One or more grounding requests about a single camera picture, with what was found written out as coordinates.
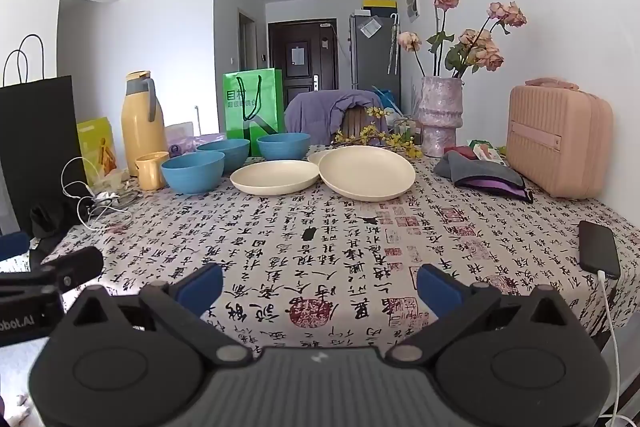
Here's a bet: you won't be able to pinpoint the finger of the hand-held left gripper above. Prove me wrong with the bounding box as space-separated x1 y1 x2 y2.
0 231 51 270
42 247 105 292

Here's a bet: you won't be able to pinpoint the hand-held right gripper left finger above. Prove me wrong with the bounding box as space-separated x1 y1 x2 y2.
62 263 253 368

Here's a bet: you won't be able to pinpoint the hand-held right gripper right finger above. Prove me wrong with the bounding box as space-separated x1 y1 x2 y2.
387 263 573 368

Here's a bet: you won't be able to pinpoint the blue bowl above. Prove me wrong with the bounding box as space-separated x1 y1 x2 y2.
256 133 312 162
196 138 251 172
160 152 226 195

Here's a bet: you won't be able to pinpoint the large cream plate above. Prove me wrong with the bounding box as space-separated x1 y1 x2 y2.
318 145 416 201

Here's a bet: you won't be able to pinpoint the black paper bag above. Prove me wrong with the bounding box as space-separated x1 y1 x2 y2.
0 34 88 238

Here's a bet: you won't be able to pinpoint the yellow cup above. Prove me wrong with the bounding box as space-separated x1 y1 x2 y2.
135 152 171 191

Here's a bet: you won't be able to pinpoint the purple cloth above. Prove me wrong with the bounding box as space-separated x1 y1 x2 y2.
452 176 535 204

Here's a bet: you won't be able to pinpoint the yellow snack packet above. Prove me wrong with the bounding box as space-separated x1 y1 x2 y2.
76 117 121 188

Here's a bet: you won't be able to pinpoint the grey cloth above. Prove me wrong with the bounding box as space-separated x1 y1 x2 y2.
433 151 526 190

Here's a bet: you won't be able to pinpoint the purple tissue pack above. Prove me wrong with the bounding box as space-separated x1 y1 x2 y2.
167 133 226 158

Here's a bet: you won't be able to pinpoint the white carrot print box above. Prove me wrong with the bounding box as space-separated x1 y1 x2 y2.
467 139 507 164

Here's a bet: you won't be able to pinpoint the yellow thermos jug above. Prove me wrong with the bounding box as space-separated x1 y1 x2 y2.
121 70 168 178

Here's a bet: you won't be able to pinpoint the white tissue pack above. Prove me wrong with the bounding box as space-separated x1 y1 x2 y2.
165 122 195 142

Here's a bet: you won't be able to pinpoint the storage cart with bottles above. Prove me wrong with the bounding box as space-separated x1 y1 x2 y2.
393 114 423 148

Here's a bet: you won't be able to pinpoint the yellow flower branch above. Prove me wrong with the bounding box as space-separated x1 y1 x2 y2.
332 107 426 158

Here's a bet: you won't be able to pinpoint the black phone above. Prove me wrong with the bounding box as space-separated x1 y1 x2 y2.
578 220 622 281

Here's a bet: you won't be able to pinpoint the pink textured vase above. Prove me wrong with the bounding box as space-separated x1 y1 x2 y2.
417 76 466 158

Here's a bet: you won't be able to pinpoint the wooden chair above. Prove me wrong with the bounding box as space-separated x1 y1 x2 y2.
342 107 388 144

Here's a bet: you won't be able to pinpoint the green paper bag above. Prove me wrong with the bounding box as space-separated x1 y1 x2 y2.
223 68 285 158

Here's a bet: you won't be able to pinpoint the pink hard case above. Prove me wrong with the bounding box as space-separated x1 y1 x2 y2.
506 78 614 199

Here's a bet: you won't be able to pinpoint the blue plastic bag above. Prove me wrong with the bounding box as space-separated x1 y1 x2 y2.
372 86 402 114

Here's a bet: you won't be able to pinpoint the purple jacket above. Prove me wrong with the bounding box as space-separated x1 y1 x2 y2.
284 90 391 148

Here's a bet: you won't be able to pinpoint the dark brown door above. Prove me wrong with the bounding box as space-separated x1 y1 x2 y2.
268 19 340 108

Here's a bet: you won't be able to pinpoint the grey refrigerator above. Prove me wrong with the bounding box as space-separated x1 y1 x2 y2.
349 9 402 92

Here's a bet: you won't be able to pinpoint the folded white umbrella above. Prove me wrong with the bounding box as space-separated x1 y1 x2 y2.
387 13 401 75

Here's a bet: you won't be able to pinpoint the tangled white cables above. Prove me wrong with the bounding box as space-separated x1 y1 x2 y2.
61 155 133 233

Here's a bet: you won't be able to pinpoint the white charging cable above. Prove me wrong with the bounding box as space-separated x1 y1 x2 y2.
597 270 637 427

